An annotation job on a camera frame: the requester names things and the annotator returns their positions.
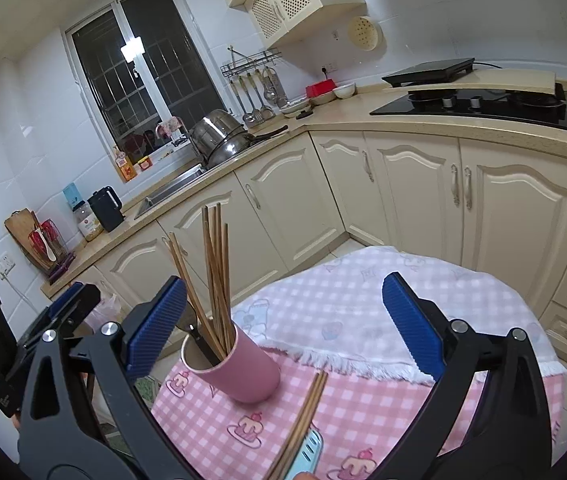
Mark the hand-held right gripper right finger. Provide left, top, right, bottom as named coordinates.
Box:
left=373, top=272, right=551, bottom=480

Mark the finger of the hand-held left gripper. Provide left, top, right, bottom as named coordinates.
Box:
left=47, top=281, right=85, bottom=319
left=16, top=284, right=101, bottom=356

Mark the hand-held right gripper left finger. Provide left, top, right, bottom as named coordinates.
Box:
left=18, top=276, right=199, bottom=480

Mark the dark spoon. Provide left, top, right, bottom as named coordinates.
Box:
left=186, top=324, right=224, bottom=366

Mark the bundle of wooden chopsticks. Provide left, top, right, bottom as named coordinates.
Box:
left=167, top=202, right=329, bottom=480

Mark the pink cup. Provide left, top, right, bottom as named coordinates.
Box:
left=180, top=317, right=282, bottom=405

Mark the light blue sheathed knife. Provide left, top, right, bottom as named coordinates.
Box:
left=283, top=422, right=325, bottom=480

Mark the white plastic bag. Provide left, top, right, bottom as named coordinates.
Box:
left=84, top=292, right=125, bottom=333

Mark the white checked cloth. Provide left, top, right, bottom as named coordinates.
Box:
left=230, top=245, right=567, bottom=386

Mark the red knife stand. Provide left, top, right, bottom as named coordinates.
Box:
left=28, top=218, right=76, bottom=283

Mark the glass jar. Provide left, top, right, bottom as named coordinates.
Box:
left=72, top=200, right=104, bottom=241

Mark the wooden cutting board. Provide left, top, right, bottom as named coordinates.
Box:
left=4, top=208, right=44, bottom=271

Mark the pink checked tablecloth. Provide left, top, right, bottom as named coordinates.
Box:
left=150, top=345, right=564, bottom=480

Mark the black kettle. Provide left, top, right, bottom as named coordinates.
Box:
left=87, top=186, right=125, bottom=233

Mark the blue card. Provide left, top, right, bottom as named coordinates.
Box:
left=62, top=182, right=84, bottom=211

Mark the steel sink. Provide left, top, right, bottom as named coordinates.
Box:
left=134, top=162, right=209, bottom=221

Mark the yellow bottle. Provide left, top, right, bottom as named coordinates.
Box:
left=112, top=145, right=138, bottom=183

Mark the faucet with cloth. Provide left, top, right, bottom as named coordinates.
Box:
left=156, top=117, right=191, bottom=148

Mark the steel pot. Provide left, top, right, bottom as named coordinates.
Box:
left=190, top=109, right=246, bottom=161

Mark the black glass gas stove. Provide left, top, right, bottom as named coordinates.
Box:
left=369, top=85, right=567, bottom=133

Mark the window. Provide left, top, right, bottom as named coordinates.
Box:
left=64, top=0, right=226, bottom=161

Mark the black induction cooker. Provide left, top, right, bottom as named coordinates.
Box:
left=381, top=56, right=477, bottom=88

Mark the red box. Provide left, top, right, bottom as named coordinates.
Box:
left=306, top=79, right=337, bottom=98

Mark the round cream steamer plate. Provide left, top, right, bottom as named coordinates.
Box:
left=348, top=15, right=383, bottom=52

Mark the cream lattice door cabinet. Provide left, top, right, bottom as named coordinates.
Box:
left=228, top=0, right=368, bottom=48

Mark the steel pan with black handle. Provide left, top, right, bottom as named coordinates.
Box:
left=203, top=125, right=289, bottom=168

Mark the wire utensil rack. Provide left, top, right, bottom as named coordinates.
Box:
left=220, top=46, right=281, bottom=78

